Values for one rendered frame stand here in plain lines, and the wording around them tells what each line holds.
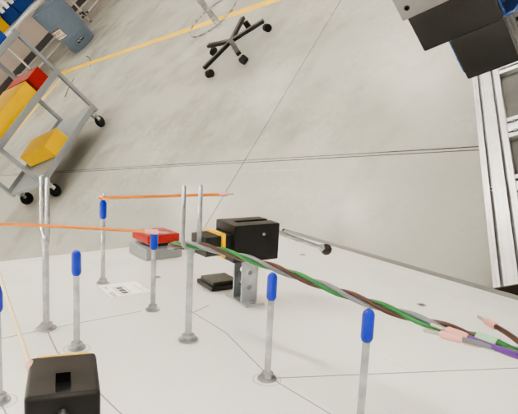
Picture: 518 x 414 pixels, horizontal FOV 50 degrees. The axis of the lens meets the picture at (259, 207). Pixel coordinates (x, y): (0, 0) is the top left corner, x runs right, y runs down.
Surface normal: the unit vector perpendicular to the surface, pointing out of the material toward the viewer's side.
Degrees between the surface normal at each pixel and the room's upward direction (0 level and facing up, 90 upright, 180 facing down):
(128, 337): 48
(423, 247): 0
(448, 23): 90
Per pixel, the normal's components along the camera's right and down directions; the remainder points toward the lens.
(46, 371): 0.04, -0.99
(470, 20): -0.18, 0.75
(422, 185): -0.56, -0.61
